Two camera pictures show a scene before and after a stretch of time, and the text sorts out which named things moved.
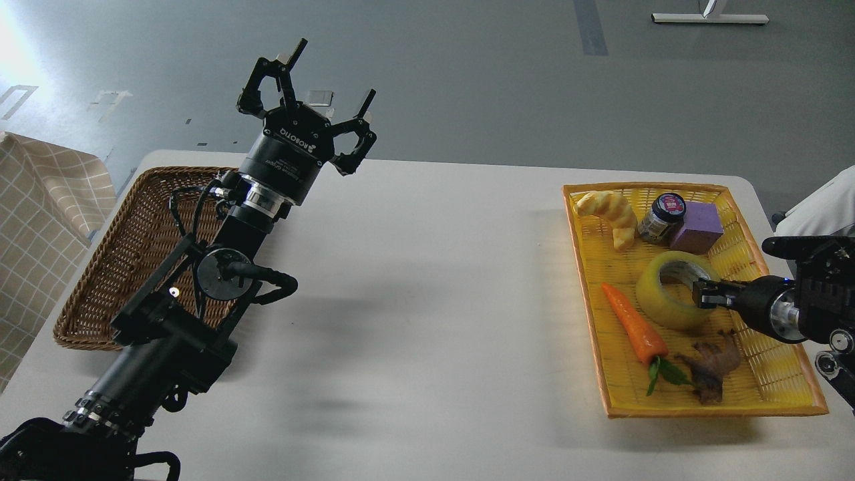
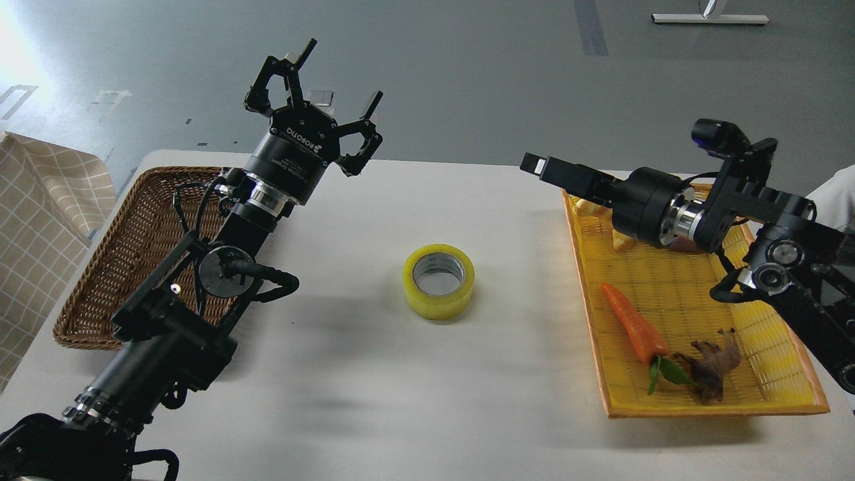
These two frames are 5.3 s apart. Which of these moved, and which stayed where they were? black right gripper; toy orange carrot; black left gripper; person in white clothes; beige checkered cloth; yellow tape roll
Moved: yellow tape roll; black right gripper
Stayed: beige checkered cloth; person in white clothes; black left gripper; toy orange carrot
